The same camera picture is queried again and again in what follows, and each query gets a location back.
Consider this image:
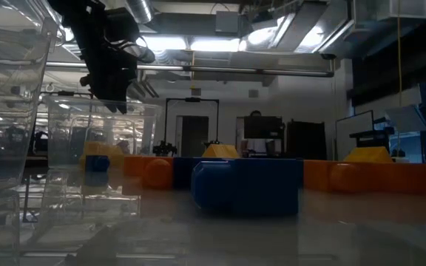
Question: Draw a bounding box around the long metal ceiling pipe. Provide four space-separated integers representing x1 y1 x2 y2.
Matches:
46 61 335 78

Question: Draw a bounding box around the black gantry frame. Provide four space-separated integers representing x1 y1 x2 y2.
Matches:
164 98 220 149

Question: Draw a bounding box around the black computer monitor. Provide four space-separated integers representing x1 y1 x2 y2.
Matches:
243 115 285 140

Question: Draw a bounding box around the white ceiling box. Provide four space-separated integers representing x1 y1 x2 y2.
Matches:
376 0 426 20

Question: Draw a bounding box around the clear plastic bin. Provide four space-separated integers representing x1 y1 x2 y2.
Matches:
42 94 163 171
0 0 66 258

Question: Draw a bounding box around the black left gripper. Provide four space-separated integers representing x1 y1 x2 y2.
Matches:
81 7 140 115

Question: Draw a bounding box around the black cabinet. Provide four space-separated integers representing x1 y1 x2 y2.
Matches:
286 120 328 160

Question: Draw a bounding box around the ceiling light panel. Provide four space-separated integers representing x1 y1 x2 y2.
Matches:
138 35 188 52
189 38 242 52

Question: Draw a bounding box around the whiteboard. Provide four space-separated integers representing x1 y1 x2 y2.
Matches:
335 109 375 149

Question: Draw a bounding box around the white angled panel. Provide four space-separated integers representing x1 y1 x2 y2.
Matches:
385 104 426 134

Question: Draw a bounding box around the round metal air duct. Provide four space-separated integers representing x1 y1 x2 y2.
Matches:
125 0 155 25

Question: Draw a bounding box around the grey ceiling box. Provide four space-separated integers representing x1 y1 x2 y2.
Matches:
214 10 240 36

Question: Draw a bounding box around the black desk shelf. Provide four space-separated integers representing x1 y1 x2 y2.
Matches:
348 127 396 151

